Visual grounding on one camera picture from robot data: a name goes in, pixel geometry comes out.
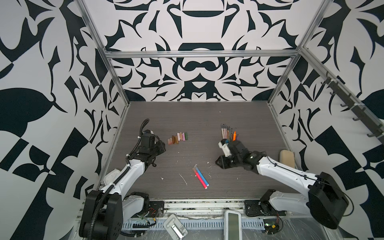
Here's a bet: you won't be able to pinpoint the blue marker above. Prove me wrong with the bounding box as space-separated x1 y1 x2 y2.
194 165 209 187

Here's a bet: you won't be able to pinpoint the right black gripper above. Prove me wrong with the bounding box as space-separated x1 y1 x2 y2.
214 153 243 168

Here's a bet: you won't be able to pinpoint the red pink marker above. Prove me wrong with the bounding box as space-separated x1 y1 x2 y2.
193 168 208 190

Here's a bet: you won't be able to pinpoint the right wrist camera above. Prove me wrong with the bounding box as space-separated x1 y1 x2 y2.
219 139 232 157

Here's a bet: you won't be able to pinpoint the left circuit board wires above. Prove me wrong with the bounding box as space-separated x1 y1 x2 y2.
131 217 157 230

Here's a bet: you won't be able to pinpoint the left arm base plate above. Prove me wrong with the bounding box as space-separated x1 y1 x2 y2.
143 201 165 218

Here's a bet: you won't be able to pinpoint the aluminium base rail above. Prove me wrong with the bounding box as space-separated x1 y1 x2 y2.
76 197 332 223

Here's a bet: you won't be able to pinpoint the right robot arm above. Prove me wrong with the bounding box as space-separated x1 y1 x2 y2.
216 139 350 230

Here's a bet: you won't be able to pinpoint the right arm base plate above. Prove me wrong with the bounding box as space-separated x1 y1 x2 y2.
244 200 286 217

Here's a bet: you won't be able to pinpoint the white tablet device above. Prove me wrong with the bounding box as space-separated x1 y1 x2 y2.
224 210 243 240

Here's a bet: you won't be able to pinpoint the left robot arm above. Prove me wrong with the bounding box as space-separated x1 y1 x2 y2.
79 130 166 240

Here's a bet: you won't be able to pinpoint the beige sponge block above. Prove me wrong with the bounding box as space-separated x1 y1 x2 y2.
279 150 296 169

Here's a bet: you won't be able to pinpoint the white clamp device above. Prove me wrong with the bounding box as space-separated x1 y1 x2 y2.
163 214 188 240

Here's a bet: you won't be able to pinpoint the green lit circuit board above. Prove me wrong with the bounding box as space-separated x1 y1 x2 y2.
264 218 284 235

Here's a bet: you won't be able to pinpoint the white timer clock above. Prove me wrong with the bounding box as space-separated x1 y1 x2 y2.
103 169 121 186

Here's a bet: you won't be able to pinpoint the black hook rail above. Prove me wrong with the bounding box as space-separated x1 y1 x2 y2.
320 72 384 145

